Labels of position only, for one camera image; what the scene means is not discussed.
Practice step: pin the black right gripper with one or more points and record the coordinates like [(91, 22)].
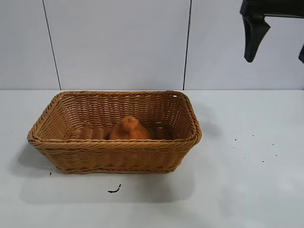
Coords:
[(273, 8)]

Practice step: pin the orange fruit with knob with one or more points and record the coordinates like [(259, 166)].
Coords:
[(130, 131)]

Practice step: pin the woven wicker basket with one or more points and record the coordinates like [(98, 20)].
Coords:
[(114, 154)]

